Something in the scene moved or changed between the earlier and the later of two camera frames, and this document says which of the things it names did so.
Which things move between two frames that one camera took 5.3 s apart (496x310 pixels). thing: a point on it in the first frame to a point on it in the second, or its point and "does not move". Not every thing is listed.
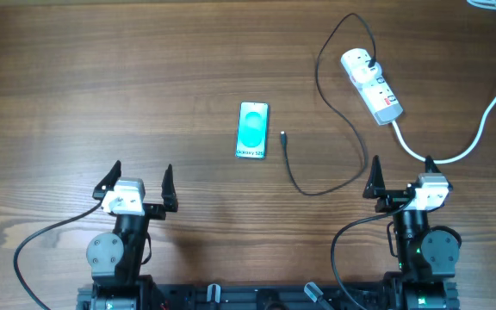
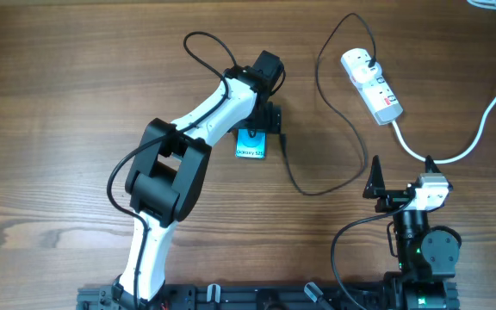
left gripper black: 156,211 to 270,120
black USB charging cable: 317,71 does not move
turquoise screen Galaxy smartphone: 251,137 does not move
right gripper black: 376,189 does not move
